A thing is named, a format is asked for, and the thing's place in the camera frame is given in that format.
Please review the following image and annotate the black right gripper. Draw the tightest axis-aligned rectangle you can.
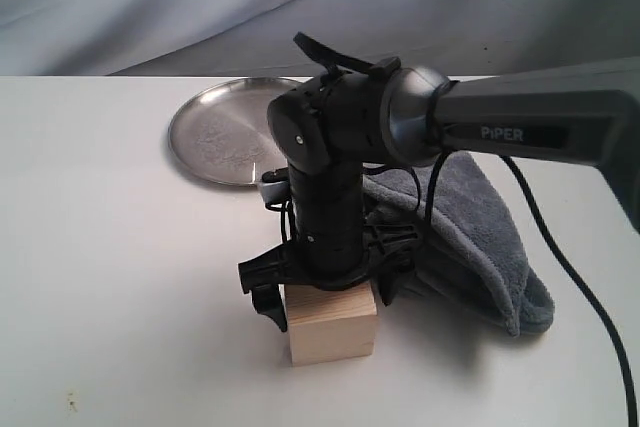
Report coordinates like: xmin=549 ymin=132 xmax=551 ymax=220
xmin=238 ymin=162 xmax=420 ymax=332

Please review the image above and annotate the light wooden cube block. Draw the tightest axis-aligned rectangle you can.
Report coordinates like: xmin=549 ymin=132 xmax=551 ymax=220
xmin=284 ymin=283 xmax=378 ymax=366

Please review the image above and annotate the grey-blue fluffy towel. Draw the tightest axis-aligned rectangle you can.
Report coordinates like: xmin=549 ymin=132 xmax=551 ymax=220
xmin=357 ymin=150 xmax=556 ymax=338

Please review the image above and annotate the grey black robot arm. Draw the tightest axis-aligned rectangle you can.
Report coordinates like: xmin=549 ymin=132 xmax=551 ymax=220
xmin=238 ymin=60 xmax=639 ymax=329

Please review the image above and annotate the round stainless steel plate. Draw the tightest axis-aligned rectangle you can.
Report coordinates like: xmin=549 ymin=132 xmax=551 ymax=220
xmin=168 ymin=77 xmax=299 ymax=187

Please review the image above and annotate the white backdrop cloth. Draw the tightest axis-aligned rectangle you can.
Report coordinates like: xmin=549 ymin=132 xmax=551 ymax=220
xmin=1 ymin=0 xmax=639 ymax=76

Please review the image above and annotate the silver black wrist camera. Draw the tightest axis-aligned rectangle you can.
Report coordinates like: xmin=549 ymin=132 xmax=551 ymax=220
xmin=257 ymin=167 xmax=290 ymax=204

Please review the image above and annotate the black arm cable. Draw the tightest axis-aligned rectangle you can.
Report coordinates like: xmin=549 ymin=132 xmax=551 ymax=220
xmin=409 ymin=146 xmax=640 ymax=427

